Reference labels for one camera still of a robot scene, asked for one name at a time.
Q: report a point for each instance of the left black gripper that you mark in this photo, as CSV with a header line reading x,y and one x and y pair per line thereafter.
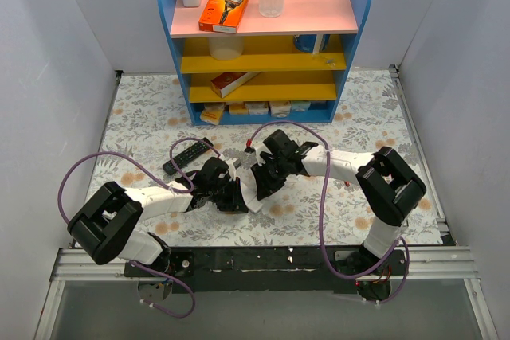
x,y
233,200

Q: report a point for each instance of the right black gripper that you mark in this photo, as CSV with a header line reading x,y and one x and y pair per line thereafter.
x,y
267,177

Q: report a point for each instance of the white remote control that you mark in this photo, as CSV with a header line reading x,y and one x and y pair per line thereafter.
x,y
249,190

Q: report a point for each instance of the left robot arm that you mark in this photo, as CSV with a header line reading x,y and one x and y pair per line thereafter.
x,y
105,225

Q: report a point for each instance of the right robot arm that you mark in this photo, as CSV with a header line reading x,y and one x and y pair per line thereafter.
x,y
391,187

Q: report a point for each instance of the black remote control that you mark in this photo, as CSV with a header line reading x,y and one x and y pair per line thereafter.
x,y
187,156

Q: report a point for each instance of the light blue small box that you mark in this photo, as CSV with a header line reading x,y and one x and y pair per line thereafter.
x,y
300,105

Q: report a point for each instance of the yellow small box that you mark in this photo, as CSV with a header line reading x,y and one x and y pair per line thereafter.
x,y
212,113

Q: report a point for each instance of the red white long box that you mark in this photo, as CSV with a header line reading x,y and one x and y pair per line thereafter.
x,y
227,82

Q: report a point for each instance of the floral table mat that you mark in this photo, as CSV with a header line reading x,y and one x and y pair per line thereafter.
x,y
149,118

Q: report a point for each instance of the blue shelf unit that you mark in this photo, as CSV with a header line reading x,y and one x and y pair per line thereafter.
x,y
285,73

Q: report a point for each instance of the white plastic cup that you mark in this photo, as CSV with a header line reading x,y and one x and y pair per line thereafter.
x,y
226,48

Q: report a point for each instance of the blue white can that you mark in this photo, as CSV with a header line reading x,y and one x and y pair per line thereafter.
x,y
311,43

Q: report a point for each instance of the orange razor box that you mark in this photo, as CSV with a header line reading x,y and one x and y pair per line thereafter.
x,y
222,16

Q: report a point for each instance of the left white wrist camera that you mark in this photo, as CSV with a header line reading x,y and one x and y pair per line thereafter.
x,y
235,165

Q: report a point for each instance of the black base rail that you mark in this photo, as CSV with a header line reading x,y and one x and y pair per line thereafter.
x,y
302,268

